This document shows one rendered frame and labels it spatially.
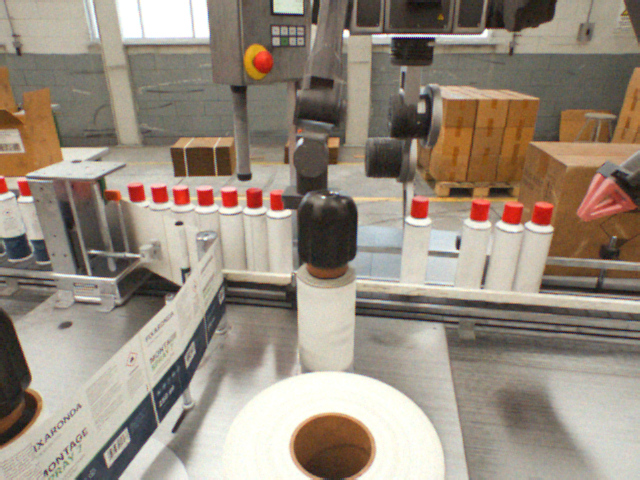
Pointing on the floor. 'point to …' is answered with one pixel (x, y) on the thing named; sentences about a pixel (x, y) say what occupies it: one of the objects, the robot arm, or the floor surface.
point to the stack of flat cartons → (204, 156)
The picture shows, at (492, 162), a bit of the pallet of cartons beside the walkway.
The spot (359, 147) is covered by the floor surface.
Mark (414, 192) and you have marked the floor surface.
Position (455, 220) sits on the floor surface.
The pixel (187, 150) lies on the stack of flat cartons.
